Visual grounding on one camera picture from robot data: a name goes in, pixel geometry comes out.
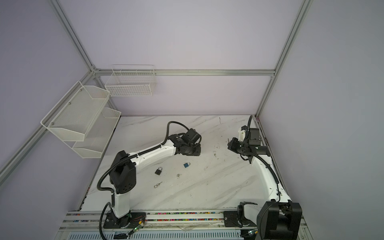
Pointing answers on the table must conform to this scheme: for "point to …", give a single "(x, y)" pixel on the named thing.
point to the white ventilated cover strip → (156, 235)
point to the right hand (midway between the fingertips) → (227, 142)
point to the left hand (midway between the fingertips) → (198, 152)
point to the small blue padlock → (186, 165)
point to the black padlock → (158, 171)
